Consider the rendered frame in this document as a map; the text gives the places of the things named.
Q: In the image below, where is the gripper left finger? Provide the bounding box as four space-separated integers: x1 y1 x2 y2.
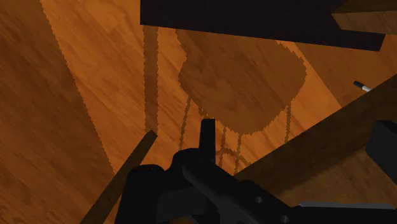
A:
115 118 217 224

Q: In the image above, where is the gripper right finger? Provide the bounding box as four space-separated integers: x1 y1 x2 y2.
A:
182 120 397 224

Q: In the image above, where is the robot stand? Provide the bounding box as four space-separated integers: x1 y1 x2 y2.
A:
140 0 386 52

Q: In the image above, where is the black and white pen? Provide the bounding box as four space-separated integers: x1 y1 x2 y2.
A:
353 81 372 92

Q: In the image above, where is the brown wooden box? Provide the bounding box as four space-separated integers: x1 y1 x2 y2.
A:
331 0 397 35

